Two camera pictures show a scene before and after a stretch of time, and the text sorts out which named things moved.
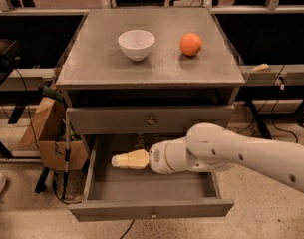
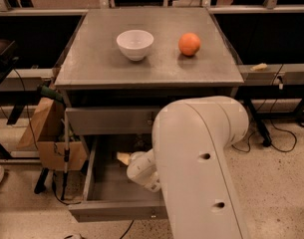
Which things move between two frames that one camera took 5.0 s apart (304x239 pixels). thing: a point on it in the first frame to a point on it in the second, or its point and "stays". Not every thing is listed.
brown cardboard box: x=49 y=132 stays
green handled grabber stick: x=59 y=97 stays
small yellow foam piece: x=262 y=68 stays
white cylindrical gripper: x=159 y=158 to x=136 y=158
